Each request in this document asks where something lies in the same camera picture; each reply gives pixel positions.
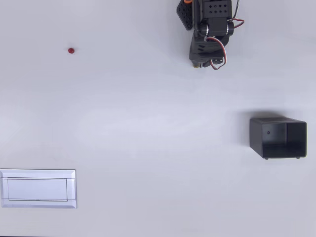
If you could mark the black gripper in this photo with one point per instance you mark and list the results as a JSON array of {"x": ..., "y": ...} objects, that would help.
[{"x": 203, "y": 62}]

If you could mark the black open box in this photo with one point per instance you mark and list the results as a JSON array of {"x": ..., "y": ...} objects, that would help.
[{"x": 274, "y": 150}]

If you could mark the small red plastic figure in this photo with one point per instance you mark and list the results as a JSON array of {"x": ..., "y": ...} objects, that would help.
[{"x": 71, "y": 51}]

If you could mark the white rectangular tray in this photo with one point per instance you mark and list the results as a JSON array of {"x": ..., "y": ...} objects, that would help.
[{"x": 37, "y": 188}]

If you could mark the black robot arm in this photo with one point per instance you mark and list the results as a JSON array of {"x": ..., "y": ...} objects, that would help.
[{"x": 217, "y": 10}]

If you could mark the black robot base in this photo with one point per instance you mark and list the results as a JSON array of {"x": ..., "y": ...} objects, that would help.
[{"x": 185, "y": 14}]

